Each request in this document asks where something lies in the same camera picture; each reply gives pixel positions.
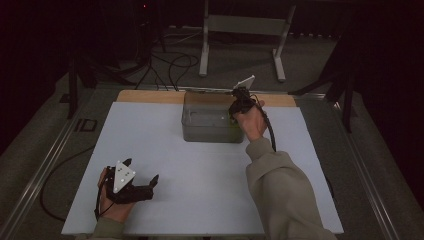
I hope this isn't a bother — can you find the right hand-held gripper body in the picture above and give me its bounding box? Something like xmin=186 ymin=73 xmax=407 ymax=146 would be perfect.
xmin=228 ymin=74 xmax=258 ymax=118

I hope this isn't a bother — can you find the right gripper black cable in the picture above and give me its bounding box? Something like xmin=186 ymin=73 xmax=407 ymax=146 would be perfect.
xmin=251 ymin=94 xmax=278 ymax=153

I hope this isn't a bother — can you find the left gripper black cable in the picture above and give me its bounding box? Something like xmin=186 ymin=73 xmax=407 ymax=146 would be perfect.
xmin=39 ymin=144 xmax=116 ymax=223

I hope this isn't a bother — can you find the smoky transparent plastic box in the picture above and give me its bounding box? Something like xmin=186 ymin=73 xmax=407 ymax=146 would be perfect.
xmin=180 ymin=89 xmax=246 ymax=144

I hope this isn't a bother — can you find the person's right hand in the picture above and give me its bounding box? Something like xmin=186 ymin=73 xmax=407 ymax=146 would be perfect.
xmin=233 ymin=99 xmax=268 ymax=143

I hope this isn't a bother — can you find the metal floor rail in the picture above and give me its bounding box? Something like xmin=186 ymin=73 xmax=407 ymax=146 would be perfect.
xmin=0 ymin=89 xmax=98 ymax=240
xmin=293 ymin=91 xmax=401 ymax=240

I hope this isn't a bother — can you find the grey metal stand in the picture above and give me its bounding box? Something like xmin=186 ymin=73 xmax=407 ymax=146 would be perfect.
xmin=198 ymin=0 xmax=297 ymax=83

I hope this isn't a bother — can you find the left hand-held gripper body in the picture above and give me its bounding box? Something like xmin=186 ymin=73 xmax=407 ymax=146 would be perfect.
xmin=104 ymin=160 xmax=154 ymax=205

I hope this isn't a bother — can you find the black stand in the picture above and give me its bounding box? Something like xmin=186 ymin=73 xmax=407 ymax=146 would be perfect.
xmin=288 ymin=33 xmax=356 ymax=134

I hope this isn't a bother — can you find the person's left hand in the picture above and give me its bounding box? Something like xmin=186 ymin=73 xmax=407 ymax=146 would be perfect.
xmin=97 ymin=167 xmax=136 ymax=224

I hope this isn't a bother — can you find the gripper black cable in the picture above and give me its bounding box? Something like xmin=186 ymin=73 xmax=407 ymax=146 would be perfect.
xmin=251 ymin=94 xmax=278 ymax=153
xmin=39 ymin=144 xmax=116 ymax=223

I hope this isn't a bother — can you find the black floor cable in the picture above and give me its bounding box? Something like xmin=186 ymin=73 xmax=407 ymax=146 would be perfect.
xmin=134 ymin=49 xmax=169 ymax=92
xmin=167 ymin=53 xmax=200 ymax=92

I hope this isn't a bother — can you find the white table mat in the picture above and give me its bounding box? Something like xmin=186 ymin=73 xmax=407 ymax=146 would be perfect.
xmin=61 ymin=101 xmax=344 ymax=236

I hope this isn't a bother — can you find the black floor outlet plate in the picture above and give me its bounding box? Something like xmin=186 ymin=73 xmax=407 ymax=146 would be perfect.
xmin=74 ymin=118 xmax=99 ymax=133

